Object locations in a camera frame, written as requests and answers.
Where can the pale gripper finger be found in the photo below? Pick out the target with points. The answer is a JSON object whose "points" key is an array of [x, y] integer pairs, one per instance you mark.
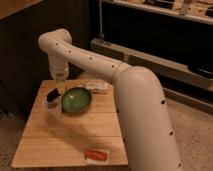
{"points": [[60, 84]]}

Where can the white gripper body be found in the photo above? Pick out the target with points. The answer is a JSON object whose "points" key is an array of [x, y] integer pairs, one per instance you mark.
{"points": [[59, 74]]}

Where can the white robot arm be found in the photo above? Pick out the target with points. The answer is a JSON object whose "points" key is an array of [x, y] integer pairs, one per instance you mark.
{"points": [[145, 124]]}

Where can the green bowl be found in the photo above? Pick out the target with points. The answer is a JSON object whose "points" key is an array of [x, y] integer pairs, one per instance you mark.
{"points": [[76, 100]]}

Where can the white and red packet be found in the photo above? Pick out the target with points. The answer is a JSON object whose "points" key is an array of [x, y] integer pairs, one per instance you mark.
{"points": [[97, 87]]}

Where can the metal pole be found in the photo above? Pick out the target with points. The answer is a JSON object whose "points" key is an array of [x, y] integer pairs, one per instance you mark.
{"points": [[100, 21]]}

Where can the orange sushi toy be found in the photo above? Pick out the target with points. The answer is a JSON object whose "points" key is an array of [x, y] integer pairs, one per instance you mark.
{"points": [[96, 155]]}

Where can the wooden shelf rail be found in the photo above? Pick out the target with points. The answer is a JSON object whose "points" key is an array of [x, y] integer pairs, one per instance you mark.
{"points": [[164, 67]]}

